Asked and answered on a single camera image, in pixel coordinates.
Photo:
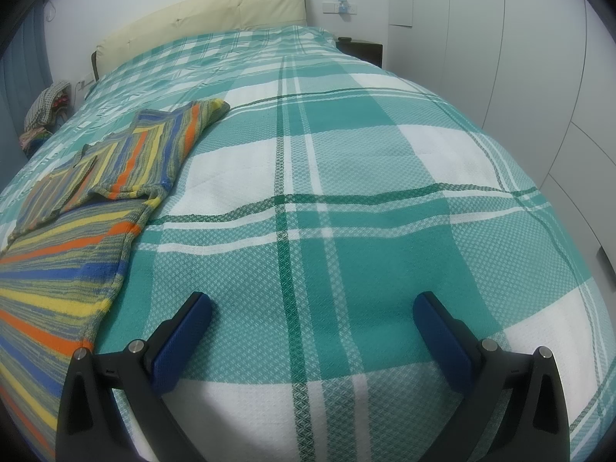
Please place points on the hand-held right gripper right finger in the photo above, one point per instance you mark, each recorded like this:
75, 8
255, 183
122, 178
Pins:
445, 341

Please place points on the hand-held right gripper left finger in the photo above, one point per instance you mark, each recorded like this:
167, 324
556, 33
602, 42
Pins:
185, 341

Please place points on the striped knit shirt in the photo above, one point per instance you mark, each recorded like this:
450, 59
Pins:
96, 192

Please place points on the pile of clothes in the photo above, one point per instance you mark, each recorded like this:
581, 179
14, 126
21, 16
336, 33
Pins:
45, 110

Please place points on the green white plaid bed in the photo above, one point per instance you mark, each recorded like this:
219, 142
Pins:
361, 178

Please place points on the white wardrobe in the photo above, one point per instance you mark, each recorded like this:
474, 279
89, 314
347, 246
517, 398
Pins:
529, 82

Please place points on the dark wooden nightstand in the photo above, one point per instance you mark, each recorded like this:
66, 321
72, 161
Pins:
361, 50

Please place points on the blue curtain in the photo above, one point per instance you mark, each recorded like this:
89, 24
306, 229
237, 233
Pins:
24, 82

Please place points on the cream padded headboard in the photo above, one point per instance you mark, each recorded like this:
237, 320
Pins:
216, 14

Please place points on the white wall socket with plug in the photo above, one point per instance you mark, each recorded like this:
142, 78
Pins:
341, 6

